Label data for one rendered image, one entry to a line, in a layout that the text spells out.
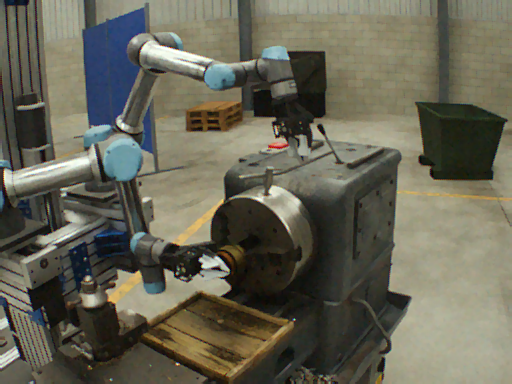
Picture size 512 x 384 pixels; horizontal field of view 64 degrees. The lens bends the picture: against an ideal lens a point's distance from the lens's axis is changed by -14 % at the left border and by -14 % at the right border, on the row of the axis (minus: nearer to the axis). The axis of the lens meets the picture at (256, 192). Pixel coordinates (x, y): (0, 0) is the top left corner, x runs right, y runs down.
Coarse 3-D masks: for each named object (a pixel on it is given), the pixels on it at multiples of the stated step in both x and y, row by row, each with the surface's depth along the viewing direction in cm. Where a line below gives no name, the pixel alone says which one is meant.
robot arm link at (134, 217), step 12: (120, 132) 135; (132, 180) 142; (120, 192) 142; (132, 192) 143; (120, 204) 145; (132, 204) 143; (132, 216) 145; (144, 216) 148; (132, 228) 146; (144, 228) 148
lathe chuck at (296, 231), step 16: (256, 192) 136; (272, 192) 137; (240, 208) 136; (256, 208) 132; (272, 208) 129; (288, 208) 133; (256, 224) 134; (272, 224) 130; (288, 224) 129; (304, 224) 133; (256, 240) 147; (272, 240) 132; (288, 240) 129; (304, 240) 132; (304, 256) 132; (256, 272) 139; (272, 272) 135; (288, 272) 132; (256, 288) 141; (272, 288) 137
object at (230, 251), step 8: (224, 248) 128; (232, 248) 128; (240, 248) 131; (224, 256) 125; (232, 256) 127; (240, 256) 128; (232, 264) 125; (240, 264) 127; (232, 272) 126; (240, 272) 131
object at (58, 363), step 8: (56, 360) 108; (40, 368) 106; (48, 368) 107; (56, 368) 107; (64, 368) 106; (72, 368) 105; (32, 376) 104; (40, 376) 103; (48, 376) 103; (56, 376) 104; (64, 376) 104; (72, 376) 104; (80, 376) 102
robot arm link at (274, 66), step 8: (272, 48) 130; (280, 48) 130; (264, 56) 132; (272, 56) 130; (280, 56) 130; (264, 64) 132; (272, 64) 131; (280, 64) 131; (288, 64) 132; (264, 72) 133; (272, 72) 132; (280, 72) 131; (288, 72) 132; (272, 80) 132; (280, 80) 131; (288, 80) 138
